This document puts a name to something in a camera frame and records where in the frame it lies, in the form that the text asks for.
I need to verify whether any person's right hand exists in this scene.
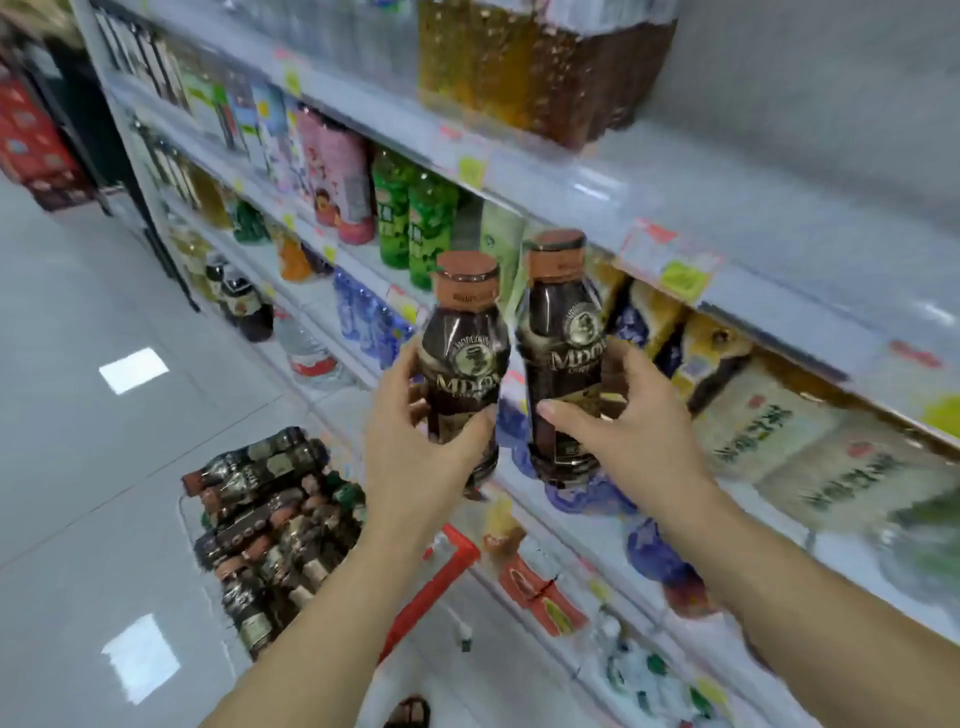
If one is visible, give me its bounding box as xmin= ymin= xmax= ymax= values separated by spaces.
xmin=536 ymin=337 xmax=714 ymax=526

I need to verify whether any person's left hand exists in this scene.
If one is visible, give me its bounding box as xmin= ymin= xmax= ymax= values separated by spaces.
xmin=363 ymin=333 xmax=500 ymax=560

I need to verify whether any red-handled white wire cart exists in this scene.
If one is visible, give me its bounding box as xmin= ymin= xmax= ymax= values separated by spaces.
xmin=178 ymin=427 xmax=481 ymax=665

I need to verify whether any brown-capped dark coffee bottle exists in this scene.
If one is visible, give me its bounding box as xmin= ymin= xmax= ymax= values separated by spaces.
xmin=416 ymin=249 xmax=513 ymax=500
xmin=515 ymin=228 xmax=631 ymax=490

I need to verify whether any pile of dark coffee bottles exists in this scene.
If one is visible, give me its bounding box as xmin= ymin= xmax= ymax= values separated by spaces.
xmin=181 ymin=425 xmax=369 ymax=661

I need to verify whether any store shelving unit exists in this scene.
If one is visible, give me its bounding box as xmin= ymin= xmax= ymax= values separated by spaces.
xmin=71 ymin=0 xmax=960 ymax=728

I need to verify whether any person's right forearm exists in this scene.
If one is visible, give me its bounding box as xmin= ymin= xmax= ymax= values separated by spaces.
xmin=663 ymin=476 xmax=960 ymax=728

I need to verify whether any person's left forearm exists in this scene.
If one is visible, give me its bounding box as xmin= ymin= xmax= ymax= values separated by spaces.
xmin=202 ymin=536 xmax=451 ymax=728

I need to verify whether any yellow bottle dark label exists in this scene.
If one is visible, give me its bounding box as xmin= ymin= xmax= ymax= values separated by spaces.
xmin=667 ymin=311 xmax=755 ymax=418
xmin=605 ymin=277 xmax=680 ymax=361

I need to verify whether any large water bottle red label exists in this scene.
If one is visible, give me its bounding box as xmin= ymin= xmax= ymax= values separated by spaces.
xmin=272 ymin=307 xmax=345 ymax=385

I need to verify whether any dark drink bottle white cap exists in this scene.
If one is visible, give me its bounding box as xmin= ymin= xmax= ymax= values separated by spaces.
xmin=221 ymin=274 xmax=276 ymax=345
xmin=203 ymin=257 xmax=235 ymax=316

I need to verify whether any person's left black sandal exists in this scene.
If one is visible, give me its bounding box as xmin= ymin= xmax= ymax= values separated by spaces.
xmin=382 ymin=695 xmax=434 ymax=728

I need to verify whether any bright green drink bottle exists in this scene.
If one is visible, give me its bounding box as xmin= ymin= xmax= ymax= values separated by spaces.
xmin=407 ymin=170 xmax=460 ymax=292
xmin=371 ymin=146 xmax=418 ymax=271

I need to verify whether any clear bottle colourful label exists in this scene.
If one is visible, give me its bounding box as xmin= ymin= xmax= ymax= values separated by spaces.
xmin=869 ymin=487 xmax=960 ymax=601

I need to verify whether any red white drink carton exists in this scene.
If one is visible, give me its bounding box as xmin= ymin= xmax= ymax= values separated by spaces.
xmin=496 ymin=551 xmax=592 ymax=640
xmin=482 ymin=494 xmax=530 ymax=560

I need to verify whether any row of assorted pale cartons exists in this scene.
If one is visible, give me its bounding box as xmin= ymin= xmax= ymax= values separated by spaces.
xmin=176 ymin=56 xmax=305 ymax=190

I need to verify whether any row of clear water bottles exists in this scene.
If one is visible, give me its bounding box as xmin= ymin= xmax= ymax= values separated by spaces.
xmin=224 ymin=0 xmax=420 ymax=95

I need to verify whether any dark green upright panel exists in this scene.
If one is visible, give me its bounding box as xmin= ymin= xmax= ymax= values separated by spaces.
xmin=18 ymin=33 xmax=202 ymax=313

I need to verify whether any row of slim dark bottles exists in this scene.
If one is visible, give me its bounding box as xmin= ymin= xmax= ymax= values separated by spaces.
xmin=93 ymin=11 xmax=189 ymax=106

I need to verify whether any stack of red gift cartons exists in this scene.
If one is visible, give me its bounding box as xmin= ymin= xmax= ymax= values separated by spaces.
xmin=0 ymin=58 xmax=97 ymax=214

